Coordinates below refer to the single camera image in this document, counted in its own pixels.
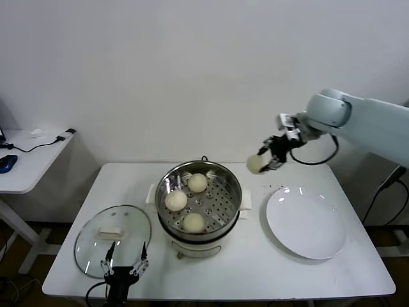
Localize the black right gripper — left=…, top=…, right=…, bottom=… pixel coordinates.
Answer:
left=257, top=134, right=303, bottom=173

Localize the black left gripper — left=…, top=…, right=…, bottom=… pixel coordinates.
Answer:
left=100, top=241, right=150, bottom=307

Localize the white steamed baozi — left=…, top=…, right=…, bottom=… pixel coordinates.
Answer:
left=246, top=153, right=268, bottom=175
left=187, top=173, right=208, bottom=193
left=164, top=191, right=188, bottom=212
left=182, top=212, right=206, bottom=233

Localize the glass lid with cream handle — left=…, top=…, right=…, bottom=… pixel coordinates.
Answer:
left=73, top=204, right=153, bottom=279

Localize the stainless steel steamer basket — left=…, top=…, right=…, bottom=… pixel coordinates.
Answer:
left=146, top=161, right=253, bottom=239

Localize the white electric cooking pot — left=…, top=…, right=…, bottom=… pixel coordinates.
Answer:
left=158, top=209, right=249, bottom=259

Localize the white round plate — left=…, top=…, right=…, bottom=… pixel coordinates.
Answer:
left=265, top=186, right=348, bottom=260

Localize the white side table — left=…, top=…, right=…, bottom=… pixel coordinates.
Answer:
left=0, top=129, right=77, bottom=274

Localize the white black adapter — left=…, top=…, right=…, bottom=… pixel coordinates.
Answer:
left=56, top=128, right=77, bottom=141

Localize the blue computer mouse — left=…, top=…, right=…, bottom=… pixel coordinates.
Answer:
left=0, top=154, right=19, bottom=175

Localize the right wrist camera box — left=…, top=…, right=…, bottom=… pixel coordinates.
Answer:
left=276, top=112, right=303, bottom=141

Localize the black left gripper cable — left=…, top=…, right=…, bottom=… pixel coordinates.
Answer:
left=84, top=281, right=109, bottom=307

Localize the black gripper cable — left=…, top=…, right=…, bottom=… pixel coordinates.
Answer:
left=289, top=134, right=339, bottom=166
left=84, top=281, right=109, bottom=307

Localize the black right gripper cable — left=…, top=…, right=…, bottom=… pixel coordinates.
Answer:
left=289, top=134, right=339, bottom=166

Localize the black cable with plug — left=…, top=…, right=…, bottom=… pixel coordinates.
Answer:
left=0, top=136, right=61, bottom=154

